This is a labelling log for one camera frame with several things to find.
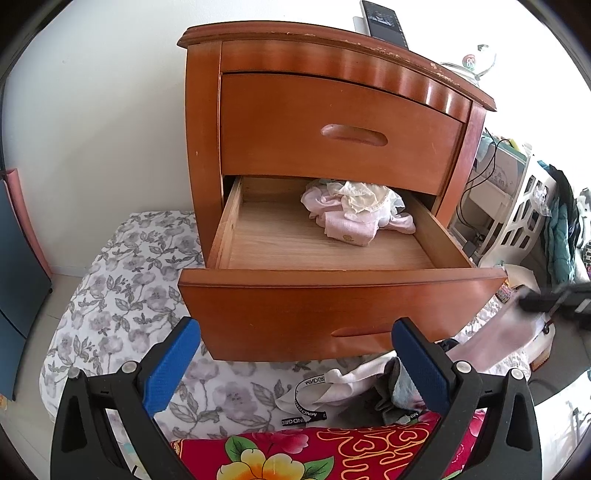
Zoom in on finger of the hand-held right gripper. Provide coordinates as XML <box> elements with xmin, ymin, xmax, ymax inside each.
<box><xmin>519</xmin><ymin>290</ymin><xmax>564</xmax><ymax>313</ymax></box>

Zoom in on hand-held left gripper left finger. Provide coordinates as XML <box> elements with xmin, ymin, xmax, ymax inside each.
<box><xmin>51</xmin><ymin>316</ymin><xmax>201</xmax><ymax>480</ymax></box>

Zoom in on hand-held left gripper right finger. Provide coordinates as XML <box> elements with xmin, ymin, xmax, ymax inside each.
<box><xmin>392</xmin><ymin>318</ymin><xmax>542</xmax><ymax>480</ymax></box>

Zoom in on pale pink cloth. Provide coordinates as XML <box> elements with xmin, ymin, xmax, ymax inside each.
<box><xmin>445</xmin><ymin>305</ymin><xmax>551</xmax><ymax>376</ymax></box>

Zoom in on grey garment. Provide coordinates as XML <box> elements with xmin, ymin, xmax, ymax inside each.
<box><xmin>373</xmin><ymin>357</ymin><xmax>426</xmax><ymax>426</ymax></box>

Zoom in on white garment with black band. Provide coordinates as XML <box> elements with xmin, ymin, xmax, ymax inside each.
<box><xmin>276</xmin><ymin>357</ymin><xmax>399</xmax><ymax>428</ymax></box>

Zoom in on wooden drawer with clothes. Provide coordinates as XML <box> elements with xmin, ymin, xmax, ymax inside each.
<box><xmin>178</xmin><ymin>175</ymin><xmax>509</xmax><ymax>361</ymax></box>

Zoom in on pink garment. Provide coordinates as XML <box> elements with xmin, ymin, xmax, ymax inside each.
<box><xmin>300</xmin><ymin>185</ymin><xmax>416</xmax><ymax>247</ymax></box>

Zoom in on cream lace garment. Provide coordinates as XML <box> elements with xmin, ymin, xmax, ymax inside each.
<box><xmin>328</xmin><ymin>181</ymin><xmax>406</xmax><ymax>220</ymax></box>

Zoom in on teal hanging clothes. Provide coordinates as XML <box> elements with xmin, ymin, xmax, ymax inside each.
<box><xmin>544</xmin><ymin>161</ymin><xmax>591</xmax><ymax>283</ymax></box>

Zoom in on grey floral mattress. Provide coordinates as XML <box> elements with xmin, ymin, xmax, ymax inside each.
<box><xmin>39</xmin><ymin>211</ymin><xmax>532</xmax><ymax>439</ymax></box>

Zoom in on white shelf unit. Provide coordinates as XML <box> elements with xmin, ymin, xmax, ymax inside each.
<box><xmin>450</xmin><ymin>129</ymin><xmax>532</xmax><ymax>259</ymax></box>

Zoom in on red floral blanket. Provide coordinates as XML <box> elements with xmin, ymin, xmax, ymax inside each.
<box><xmin>171</xmin><ymin>411</ymin><xmax>485</xmax><ymax>480</ymax></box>

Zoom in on wooden nightstand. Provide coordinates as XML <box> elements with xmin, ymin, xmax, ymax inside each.
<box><xmin>177</xmin><ymin>25</ymin><xmax>498</xmax><ymax>271</ymax></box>

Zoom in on glass mug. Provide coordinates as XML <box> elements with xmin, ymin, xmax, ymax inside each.
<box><xmin>441</xmin><ymin>45</ymin><xmax>498</xmax><ymax>86</ymax></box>

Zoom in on plain wooden drawer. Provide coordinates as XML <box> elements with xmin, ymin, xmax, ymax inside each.
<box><xmin>219</xmin><ymin>71</ymin><xmax>469</xmax><ymax>197</ymax></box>

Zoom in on smartphone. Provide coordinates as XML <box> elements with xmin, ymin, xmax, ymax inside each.
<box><xmin>360</xmin><ymin>0</ymin><xmax>411</xmax><ymax>49</ymax></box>

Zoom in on black cable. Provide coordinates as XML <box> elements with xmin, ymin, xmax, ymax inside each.
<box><xmin>457</xmin><ymin>138</ymin><xmax>509</xmax><ymax>232</ymax></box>

